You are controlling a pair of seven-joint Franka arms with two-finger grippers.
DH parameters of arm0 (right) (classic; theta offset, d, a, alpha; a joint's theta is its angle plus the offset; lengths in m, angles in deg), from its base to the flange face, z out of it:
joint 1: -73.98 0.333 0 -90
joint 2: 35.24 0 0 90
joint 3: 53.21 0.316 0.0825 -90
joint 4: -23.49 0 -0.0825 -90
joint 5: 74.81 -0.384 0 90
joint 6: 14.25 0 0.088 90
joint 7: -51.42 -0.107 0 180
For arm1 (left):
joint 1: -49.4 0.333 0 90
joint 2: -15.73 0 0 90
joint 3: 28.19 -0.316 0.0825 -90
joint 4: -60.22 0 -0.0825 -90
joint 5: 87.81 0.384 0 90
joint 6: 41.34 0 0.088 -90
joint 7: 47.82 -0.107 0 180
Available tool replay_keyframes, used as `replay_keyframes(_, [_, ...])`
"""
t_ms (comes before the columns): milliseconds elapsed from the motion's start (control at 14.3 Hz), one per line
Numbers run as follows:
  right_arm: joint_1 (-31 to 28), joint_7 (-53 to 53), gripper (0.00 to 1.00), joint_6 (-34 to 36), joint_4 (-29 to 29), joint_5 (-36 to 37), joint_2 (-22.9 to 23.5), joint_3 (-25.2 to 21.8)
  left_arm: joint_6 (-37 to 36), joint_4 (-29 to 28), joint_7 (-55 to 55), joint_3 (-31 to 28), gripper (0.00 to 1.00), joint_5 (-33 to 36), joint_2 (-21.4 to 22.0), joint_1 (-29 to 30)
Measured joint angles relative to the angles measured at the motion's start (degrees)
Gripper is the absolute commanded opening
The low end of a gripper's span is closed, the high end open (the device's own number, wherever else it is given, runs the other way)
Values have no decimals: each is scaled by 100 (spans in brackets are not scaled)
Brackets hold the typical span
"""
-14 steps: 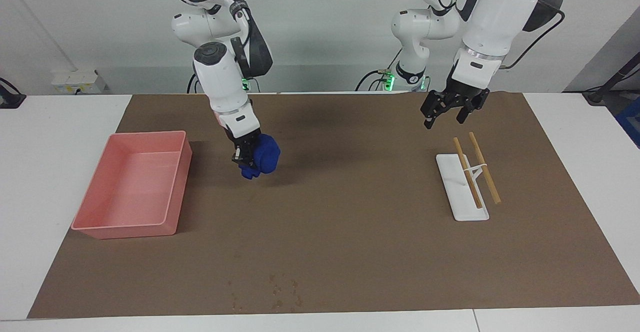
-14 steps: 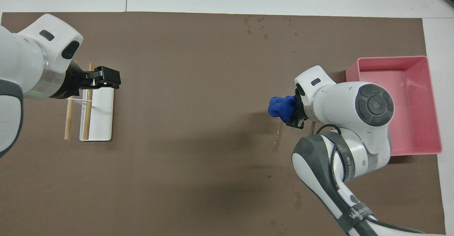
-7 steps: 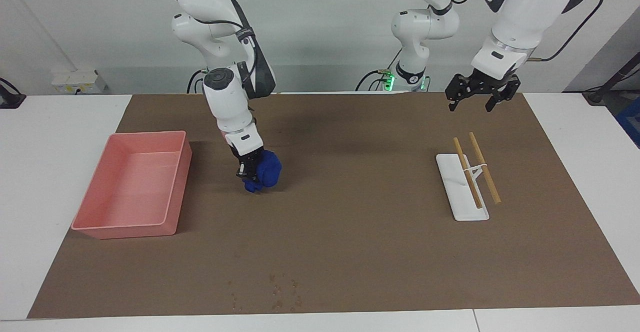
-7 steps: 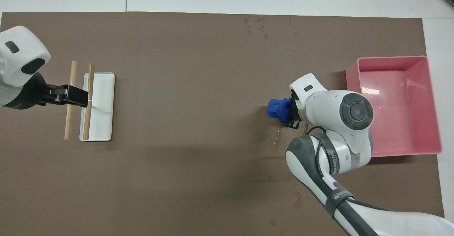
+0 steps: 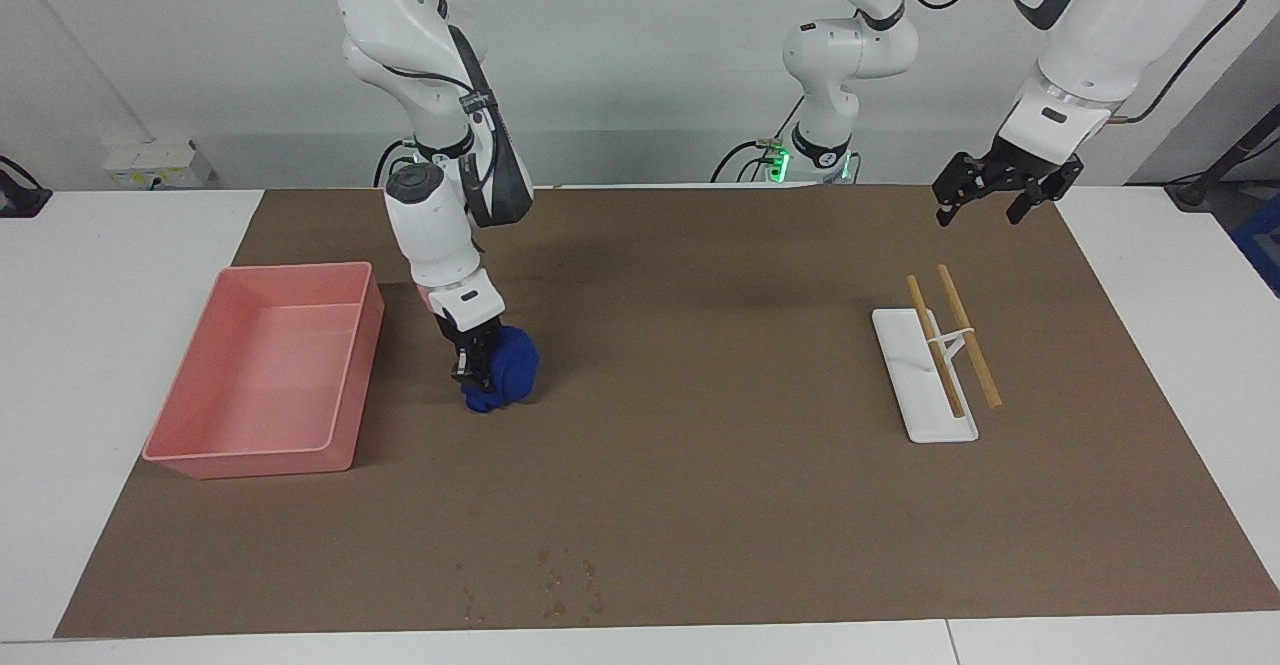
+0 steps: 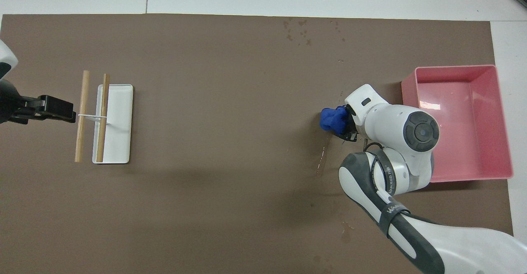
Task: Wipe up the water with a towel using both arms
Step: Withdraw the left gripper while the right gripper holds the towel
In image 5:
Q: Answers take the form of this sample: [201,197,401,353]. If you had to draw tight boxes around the blue towel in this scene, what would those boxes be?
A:
[461,325,541,415]

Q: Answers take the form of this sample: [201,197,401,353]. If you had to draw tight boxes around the wooden dowel rod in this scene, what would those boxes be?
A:
[936,264,1003,410]
[906,275,966,420]

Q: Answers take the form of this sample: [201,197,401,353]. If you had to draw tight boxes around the black tripod leg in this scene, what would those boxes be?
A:
[1165,103,1280,212]

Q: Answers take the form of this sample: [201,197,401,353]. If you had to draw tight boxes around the pink plastic bin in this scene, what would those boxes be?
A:
[142,262,386,480]

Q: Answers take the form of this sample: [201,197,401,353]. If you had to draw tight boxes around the brown table mat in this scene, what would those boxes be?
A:
[55,185,1280,639]

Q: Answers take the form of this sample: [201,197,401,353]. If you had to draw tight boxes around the white rack base tray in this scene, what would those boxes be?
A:
[871,307,980,445]

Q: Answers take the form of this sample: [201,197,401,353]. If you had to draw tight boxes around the blue crate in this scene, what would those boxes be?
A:
[1231,220,1280,298]

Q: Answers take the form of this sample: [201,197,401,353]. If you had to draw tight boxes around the black clamp stand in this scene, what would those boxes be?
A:
[0,155,53,219]

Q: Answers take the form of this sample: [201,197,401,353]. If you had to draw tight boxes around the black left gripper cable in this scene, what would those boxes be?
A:
[1110,0,1252,128]

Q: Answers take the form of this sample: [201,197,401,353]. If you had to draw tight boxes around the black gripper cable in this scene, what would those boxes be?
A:
[283,0,501,196]
[1110,0,1252,128]

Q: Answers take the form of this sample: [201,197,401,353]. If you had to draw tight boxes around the black right base cables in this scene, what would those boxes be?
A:
[374,138,419,188]

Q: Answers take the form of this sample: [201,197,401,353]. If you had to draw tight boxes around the black base cables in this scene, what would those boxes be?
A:
[374,138,419,188]
[710,95,793,186]

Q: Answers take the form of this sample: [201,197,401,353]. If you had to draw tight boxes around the black left base cables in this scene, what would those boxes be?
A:
[710,95,793,186]

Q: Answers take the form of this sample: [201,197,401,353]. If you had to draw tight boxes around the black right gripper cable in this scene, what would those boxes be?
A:
[283,0,501,196]

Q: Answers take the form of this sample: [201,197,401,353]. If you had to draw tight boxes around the white wall socket box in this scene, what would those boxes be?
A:
[102,139,215,190]

